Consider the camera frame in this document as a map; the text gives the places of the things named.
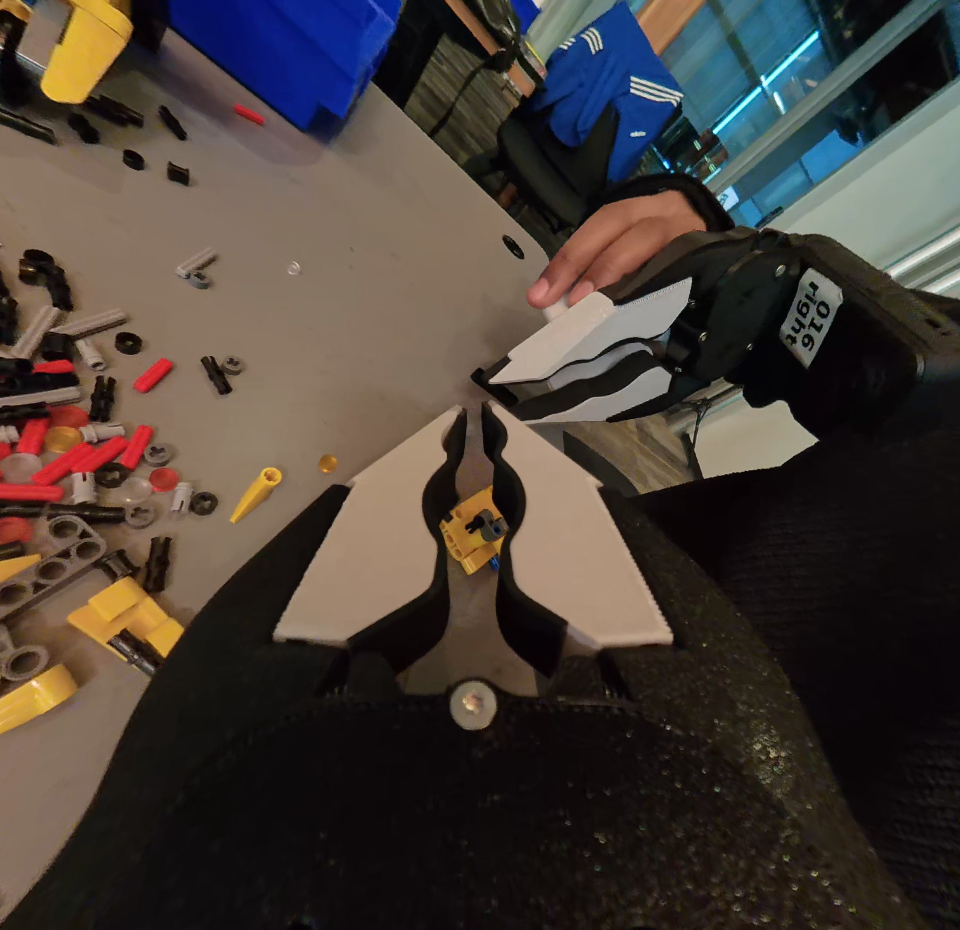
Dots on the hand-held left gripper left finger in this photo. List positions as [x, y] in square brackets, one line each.
[367, 562]

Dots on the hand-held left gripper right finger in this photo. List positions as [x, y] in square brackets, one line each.
[577, 562]

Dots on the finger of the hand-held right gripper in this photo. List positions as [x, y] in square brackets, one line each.
[585, 330]
[630, 394]

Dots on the yellow brick panel assembly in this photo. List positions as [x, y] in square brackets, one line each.
[461, 532]

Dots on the black brick pin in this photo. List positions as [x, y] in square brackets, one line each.
[502, 396]

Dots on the person's right forearm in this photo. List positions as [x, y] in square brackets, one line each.
[709, 199]

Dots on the person's right hand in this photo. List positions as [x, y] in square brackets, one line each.
[615, 240]

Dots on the black round brick piece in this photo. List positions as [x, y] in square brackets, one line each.
[513, 246]

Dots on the yellow brick spike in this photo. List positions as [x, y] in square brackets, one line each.
[259, 491]

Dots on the black office chair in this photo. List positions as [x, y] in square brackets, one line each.
[540, 172]

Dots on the blue striped jacket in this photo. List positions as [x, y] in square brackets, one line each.
[592, 97]

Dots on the grey brick bush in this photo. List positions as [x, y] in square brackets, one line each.
[234, 365]

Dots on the black double pin connector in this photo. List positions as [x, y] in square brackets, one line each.
[216, 375]

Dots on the wooden beam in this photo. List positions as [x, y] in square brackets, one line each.
[675, 7]

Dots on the pile of brick pieces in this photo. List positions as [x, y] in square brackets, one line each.
[60, 465]

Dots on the grey axle connector piece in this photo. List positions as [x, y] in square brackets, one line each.
[196, 266]

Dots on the wooden office desk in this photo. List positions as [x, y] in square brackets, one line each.
[457, 7]

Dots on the small red brick pin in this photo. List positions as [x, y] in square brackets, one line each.
[250, 114]

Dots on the blue storage bin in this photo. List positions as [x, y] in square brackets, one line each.
[285, 45]

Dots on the scattered group of black pins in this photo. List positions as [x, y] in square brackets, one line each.
[112, 111]

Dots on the yellow grey brick vehicle model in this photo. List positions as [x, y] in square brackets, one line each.
[90, 37]

